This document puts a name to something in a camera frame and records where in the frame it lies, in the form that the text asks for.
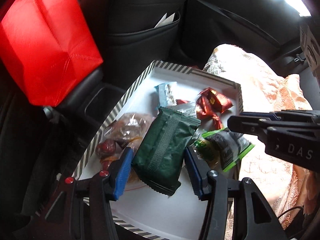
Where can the white paper in pocket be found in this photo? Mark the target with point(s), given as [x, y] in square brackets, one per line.
[165, 20]

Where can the red foil snack packet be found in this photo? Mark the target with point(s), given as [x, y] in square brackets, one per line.
[211, 100]
[210, 114]

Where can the peach embroidered cushion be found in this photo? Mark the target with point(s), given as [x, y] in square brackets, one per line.
[265, 91]

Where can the black green small packet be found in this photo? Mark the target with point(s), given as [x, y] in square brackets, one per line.
[222, 147]

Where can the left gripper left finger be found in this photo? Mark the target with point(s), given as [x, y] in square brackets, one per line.
[80, 209]

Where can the green cow biscuit packet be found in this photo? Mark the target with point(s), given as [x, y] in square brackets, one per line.
[129, 127]

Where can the white pink snack packet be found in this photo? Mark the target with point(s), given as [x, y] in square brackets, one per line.
[186, 107]

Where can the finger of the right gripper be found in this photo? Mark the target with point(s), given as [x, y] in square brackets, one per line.
[248, 125]
[271, 115]

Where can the black car seat back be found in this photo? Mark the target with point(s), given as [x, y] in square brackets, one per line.
[128, 42]

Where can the dark green snack packet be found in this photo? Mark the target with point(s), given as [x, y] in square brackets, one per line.
[158, 161]

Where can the clear wrapped red dates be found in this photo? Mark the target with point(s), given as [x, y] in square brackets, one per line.
[107, 153]

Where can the white blue candy packet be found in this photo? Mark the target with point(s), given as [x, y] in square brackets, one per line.
[167, 94]

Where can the red bag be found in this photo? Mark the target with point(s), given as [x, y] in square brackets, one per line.
[47, 48]

